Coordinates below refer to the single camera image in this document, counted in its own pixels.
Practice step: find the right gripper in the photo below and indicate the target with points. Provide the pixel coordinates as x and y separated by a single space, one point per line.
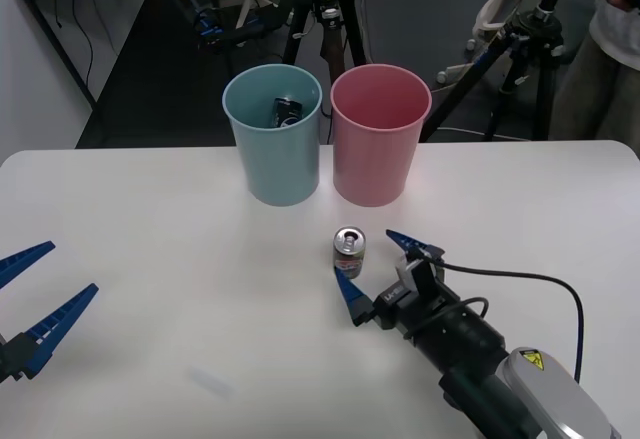
395 309

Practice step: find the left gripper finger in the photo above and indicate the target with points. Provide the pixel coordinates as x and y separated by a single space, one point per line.
55 334
25 261

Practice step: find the silver-topped drink can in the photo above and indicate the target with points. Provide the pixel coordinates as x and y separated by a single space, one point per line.
350 259

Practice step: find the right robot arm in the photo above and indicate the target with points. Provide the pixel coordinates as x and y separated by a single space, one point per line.
475 349

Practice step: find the pink plastic bin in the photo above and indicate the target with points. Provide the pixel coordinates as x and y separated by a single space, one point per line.
375 159

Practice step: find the pale blue plastic bin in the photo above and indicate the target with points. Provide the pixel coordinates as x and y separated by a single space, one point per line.
280 169

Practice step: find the black drink can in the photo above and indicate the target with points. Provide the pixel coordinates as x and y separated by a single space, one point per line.
286 111

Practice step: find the person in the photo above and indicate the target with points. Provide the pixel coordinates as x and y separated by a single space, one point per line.
600 84

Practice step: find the blue and black floor device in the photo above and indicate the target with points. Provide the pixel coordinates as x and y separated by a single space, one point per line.
206 25

